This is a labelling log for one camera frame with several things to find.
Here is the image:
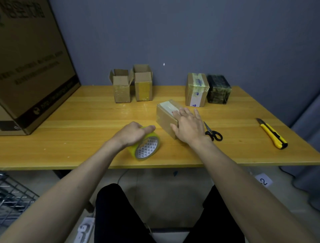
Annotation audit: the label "person's right hand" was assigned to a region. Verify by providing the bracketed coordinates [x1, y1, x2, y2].
[170, 107, 213, 148]

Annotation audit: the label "person's left hand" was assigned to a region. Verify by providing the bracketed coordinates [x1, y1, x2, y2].
[110, 121, 156, 151]

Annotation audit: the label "black handled scissors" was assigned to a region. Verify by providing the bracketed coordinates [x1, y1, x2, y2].
[203, 121, 223, 142]

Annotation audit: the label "yellow tape roll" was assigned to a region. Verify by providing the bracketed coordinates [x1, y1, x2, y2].
[127, 126, 161, 161]

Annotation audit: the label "small carton red label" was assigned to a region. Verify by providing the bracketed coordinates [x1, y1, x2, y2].
[156, 99, 187, 140]

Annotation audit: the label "brown box with white label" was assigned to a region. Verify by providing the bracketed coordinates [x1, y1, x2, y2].
[185, 73, 210, 107]

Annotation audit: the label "black cardboard box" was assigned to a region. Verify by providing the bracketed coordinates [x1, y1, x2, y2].
[206, 74, 232, 105]

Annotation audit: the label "small carton yellow tape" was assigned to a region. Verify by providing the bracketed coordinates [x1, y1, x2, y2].
[133, 64, 153, 102]

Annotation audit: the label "person's left forearm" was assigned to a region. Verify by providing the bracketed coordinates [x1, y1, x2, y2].
[0, 141, 125, 243]

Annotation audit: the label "person's right forearm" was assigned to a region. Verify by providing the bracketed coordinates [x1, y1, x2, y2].
[194, 141, 320, 243]

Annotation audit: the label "person's black trousers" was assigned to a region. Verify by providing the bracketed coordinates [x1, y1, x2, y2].
[94, 183, 245, 243]

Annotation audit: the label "black table leg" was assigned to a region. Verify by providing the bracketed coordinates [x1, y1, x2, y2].
[53, 170, 95, 213]

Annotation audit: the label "yellow utility knife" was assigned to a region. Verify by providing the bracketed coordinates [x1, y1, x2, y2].
[256, 118, 288, 150]

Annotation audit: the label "white paper floor label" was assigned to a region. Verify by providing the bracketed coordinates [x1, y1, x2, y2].
[255, 173, 274, 188]

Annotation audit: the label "white power strip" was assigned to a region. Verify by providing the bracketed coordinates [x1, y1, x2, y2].
[74, 217, 96, 243]

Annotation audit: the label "grey pleated curtain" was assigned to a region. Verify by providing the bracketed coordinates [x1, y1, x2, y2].
[280, 95, 320, 211]

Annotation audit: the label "large flat brown carton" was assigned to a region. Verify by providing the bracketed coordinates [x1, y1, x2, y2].
[0, 0, 81, 136]

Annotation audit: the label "thin floor cable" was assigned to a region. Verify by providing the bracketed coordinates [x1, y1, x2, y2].
[117, 169, 130, 185]

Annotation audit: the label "black floor cable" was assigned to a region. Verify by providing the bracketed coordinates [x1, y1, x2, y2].
[279, 166, 298, 181]

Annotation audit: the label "metal wire cart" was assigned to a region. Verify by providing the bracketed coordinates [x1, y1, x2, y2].
[0, 171, 39, 226]

